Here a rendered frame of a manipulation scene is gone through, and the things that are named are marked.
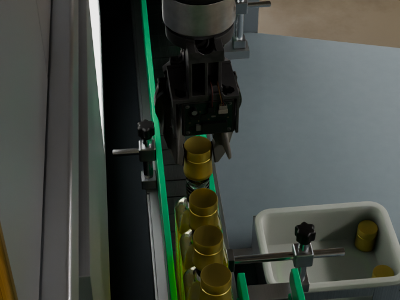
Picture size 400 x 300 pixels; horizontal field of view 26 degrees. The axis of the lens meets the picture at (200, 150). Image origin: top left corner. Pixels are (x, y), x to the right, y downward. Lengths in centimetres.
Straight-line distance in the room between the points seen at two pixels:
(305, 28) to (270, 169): 175
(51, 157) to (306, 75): 120
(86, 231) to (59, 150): 8
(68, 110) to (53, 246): 16
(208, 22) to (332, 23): 255
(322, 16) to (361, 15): 15
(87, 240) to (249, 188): 87
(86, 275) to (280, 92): 114
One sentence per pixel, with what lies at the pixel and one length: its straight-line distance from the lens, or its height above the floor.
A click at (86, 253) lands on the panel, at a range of 76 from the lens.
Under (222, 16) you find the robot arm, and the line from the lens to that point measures 87.
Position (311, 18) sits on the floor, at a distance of 342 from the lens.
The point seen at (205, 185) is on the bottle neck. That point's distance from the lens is 107.
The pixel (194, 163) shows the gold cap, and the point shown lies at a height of 118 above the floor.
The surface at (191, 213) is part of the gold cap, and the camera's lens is 102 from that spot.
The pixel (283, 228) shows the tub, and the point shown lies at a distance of 147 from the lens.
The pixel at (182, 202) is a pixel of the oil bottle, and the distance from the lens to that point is 111.
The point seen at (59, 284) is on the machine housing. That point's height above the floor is 139.
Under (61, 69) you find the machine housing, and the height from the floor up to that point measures 139.
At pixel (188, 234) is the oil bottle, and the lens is 107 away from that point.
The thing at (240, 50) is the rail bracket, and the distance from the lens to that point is 176.
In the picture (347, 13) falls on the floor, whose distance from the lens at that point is 347.
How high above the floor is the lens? 189
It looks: 42 degrees down
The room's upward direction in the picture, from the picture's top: straight up
